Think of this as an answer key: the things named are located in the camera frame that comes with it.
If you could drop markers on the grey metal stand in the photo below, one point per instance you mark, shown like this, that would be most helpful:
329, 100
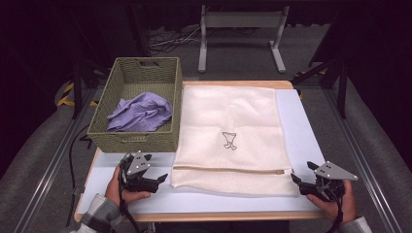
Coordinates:
241, 19

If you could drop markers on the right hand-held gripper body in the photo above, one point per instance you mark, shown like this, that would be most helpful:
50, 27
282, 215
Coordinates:
333, 173

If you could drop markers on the metal floor rail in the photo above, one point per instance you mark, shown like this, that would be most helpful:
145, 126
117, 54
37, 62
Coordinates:
355, 145
55, 161

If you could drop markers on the white table mat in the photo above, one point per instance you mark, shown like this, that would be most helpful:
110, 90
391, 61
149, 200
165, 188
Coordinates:
194, 204

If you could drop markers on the black metal stand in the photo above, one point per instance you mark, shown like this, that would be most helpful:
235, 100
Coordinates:
342, 90
77, 90

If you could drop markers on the cream mesh laundry bag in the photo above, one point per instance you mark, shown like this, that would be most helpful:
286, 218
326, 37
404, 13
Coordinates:
226, 110

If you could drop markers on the yellow black hazard tape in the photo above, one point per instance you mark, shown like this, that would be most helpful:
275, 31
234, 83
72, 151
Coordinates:
64, 103
302, 73

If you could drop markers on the person's left hand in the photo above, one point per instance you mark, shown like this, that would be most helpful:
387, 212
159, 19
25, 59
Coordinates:
113, 187

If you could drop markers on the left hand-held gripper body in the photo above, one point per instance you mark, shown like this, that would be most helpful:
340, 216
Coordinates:
137, 165

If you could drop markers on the green woven basket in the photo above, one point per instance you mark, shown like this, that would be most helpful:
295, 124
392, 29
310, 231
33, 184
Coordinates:
136, 144

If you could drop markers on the purple garment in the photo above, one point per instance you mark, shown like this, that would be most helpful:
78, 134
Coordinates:
142, 111

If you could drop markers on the person's right hand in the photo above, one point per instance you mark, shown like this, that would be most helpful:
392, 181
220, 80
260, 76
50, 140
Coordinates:
346, 200

